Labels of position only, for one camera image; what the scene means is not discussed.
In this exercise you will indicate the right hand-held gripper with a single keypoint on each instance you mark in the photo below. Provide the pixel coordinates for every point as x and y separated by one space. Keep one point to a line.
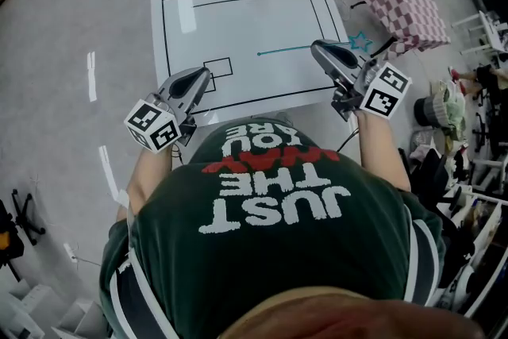
337 63

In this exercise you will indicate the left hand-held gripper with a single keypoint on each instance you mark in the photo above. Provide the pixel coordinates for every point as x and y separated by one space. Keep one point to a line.
186 87

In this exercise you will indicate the teal star stick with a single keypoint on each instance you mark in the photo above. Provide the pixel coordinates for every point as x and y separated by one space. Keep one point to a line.
285 51

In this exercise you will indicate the person's right forearm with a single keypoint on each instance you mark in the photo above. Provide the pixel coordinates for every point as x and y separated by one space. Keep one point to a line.
381 147

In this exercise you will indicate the person's left forearm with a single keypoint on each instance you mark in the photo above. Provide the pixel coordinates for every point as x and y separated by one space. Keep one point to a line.
141 174

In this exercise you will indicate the pink checkered box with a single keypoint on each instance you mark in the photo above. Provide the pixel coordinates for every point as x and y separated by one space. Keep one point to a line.
401 8

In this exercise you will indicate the black office chair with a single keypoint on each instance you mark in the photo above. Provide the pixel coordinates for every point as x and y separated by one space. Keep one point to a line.
434 170

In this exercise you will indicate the white metal rack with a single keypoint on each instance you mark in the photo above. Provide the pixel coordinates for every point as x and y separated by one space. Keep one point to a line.
486 29

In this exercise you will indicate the person's green printed shirt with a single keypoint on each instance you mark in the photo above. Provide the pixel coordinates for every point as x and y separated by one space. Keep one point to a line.
278 250

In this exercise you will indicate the black office chair base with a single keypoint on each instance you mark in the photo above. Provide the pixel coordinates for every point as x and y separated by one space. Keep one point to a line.
27 210

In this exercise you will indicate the white power strip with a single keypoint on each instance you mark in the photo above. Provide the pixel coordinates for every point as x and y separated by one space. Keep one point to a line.
70 252

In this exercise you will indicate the white shelf unit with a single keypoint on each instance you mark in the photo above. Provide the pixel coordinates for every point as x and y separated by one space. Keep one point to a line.
35 303

